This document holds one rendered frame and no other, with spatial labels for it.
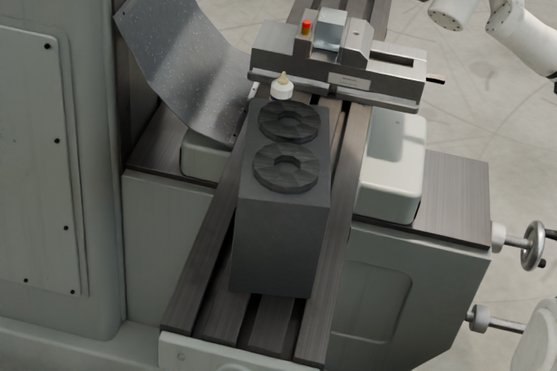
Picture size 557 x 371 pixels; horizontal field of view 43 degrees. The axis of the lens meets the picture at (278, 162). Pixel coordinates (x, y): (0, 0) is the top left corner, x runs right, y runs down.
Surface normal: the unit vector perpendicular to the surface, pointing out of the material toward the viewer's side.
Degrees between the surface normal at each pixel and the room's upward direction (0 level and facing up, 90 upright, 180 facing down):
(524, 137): 0
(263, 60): 90
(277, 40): 0
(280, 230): 90
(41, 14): 88
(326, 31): 90
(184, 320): 0
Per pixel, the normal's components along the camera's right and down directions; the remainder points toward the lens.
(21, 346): -0.15, 0.29
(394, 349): -0.21, 0.62
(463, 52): 0.11, -0.75
